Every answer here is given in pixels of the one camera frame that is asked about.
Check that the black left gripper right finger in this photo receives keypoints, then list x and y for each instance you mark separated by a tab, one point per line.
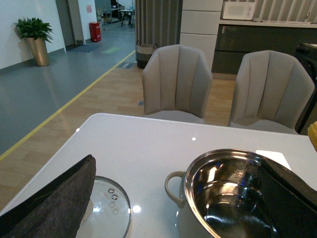
291	203

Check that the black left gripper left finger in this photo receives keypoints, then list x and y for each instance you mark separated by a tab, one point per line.
56	210

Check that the glass pot lid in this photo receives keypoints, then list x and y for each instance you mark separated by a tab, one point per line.
109	212

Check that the yellow corn cob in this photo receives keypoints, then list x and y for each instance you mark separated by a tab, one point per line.
312	134

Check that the beige steel pot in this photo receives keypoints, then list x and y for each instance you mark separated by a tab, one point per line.
221	195

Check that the beige right dining chair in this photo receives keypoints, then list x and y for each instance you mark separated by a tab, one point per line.
267	93

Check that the beige dining chair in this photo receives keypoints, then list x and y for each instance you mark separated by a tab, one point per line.
176	84
267	93

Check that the floor socket plate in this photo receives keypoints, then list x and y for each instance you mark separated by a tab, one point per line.
140	102

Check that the beige left dining chair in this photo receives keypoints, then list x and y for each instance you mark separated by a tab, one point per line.
176	84

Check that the dark kitchen counter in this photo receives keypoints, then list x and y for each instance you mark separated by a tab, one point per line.
234	41

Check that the potted green plant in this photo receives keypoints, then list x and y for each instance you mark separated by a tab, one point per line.
37	33

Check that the woven laundry basket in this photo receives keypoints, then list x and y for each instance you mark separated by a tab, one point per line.
144	53

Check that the red bin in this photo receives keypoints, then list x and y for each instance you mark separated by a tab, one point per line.
95	31

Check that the white microwave oven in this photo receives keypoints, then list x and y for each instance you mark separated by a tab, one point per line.
232	10

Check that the white drawer cabinet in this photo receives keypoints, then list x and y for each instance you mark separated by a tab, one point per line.
199	25

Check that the grey curtain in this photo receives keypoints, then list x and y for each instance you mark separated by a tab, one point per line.
158	21

